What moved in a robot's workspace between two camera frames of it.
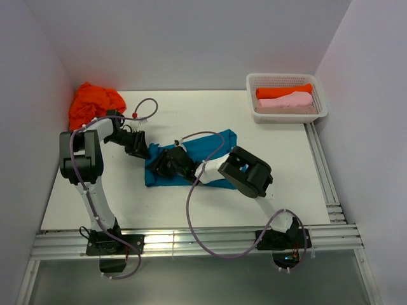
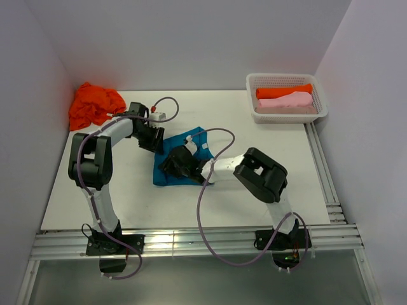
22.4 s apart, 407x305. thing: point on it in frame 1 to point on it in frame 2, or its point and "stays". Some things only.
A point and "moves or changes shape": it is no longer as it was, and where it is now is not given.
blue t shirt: [200, 148] moves or changes shape
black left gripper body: [131, 140] to [147, 136]
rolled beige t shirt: [300, 110] stays
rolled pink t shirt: [295, 98] stays
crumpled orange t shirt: [90, 102] stays
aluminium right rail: [334, 210] stays
